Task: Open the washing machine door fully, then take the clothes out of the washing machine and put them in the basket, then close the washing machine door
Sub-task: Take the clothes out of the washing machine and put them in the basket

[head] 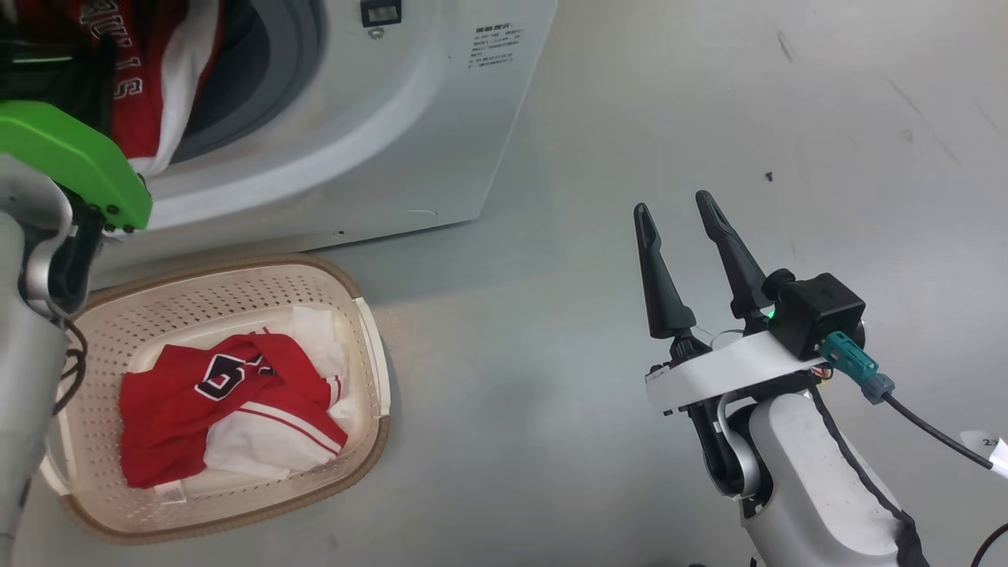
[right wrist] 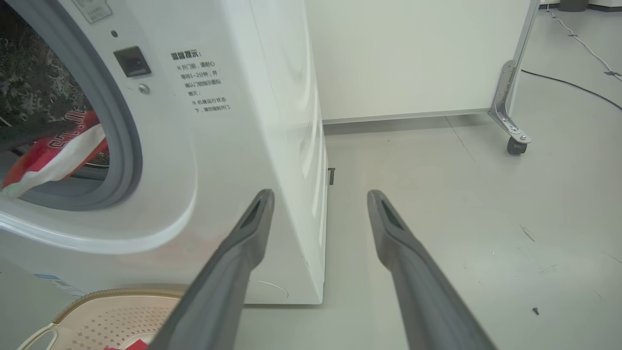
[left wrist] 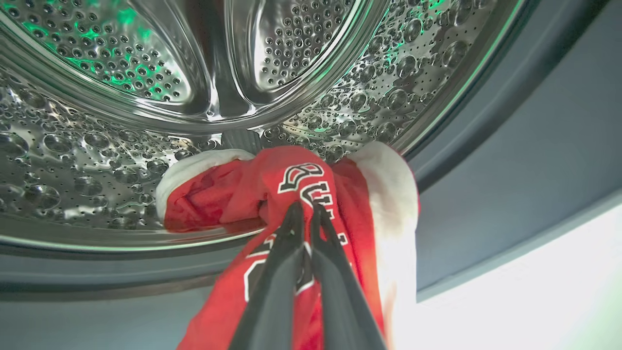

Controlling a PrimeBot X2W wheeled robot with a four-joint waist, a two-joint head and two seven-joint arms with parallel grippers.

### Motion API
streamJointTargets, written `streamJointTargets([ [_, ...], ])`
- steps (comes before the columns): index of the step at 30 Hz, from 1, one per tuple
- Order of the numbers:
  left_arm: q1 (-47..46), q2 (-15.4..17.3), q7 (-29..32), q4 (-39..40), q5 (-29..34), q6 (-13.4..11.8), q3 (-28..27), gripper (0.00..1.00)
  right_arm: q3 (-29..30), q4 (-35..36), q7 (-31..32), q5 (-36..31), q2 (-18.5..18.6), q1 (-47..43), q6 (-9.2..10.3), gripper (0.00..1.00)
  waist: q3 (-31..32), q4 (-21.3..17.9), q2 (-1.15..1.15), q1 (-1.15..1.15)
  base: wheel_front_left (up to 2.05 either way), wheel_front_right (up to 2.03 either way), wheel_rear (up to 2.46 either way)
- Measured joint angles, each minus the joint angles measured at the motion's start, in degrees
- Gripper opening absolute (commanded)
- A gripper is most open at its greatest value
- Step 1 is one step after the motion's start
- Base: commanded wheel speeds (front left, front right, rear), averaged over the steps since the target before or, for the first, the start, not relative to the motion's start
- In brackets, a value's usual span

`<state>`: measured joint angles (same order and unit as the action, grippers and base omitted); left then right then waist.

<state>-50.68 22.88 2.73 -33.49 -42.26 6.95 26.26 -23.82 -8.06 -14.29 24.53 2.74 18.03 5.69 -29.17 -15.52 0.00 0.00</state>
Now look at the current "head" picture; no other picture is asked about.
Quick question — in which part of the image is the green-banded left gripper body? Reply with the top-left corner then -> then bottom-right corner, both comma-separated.
0,101 -> 153,316

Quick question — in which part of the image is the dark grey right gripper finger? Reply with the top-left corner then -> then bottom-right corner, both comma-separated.
695,190 -> 777,321
633,202 -> 699,341

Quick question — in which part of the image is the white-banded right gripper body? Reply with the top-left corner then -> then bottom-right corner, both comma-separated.
644,329 -> 828,497

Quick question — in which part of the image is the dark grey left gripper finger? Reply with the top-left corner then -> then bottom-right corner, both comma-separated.
93,35 -> 120,135

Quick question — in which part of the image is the red white Bulls jersey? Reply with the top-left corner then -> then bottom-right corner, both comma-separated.
16,0 -> 225,178

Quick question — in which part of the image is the red white numbered jersey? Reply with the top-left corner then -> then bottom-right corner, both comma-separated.
118,306 -> 351,505

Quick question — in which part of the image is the grey rubber door gasket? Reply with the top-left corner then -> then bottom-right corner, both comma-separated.
169,0 -> 325,166

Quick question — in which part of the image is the cream perforated laundry basket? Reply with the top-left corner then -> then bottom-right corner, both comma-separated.
38,254 -> 392,546

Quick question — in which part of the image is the black door lock socket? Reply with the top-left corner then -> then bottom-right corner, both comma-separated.
360,0 -> 403,28

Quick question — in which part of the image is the white front-load washing machine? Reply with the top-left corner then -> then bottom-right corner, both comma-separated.
0,0 -> 558,276

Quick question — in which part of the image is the printed instruction text label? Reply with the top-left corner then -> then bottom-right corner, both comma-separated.
469,22 -> 522,72

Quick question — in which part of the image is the right camera cable teal plug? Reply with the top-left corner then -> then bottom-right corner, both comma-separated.
821,331 -> 1008,478

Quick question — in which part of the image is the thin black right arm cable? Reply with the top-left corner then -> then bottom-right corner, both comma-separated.
807,386 -> 934,567

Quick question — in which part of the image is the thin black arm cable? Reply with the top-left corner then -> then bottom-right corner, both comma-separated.
51,315 -> 89,414
807,386 -> 934,567

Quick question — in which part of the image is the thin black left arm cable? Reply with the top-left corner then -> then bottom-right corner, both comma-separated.
51,315 -> 89,414

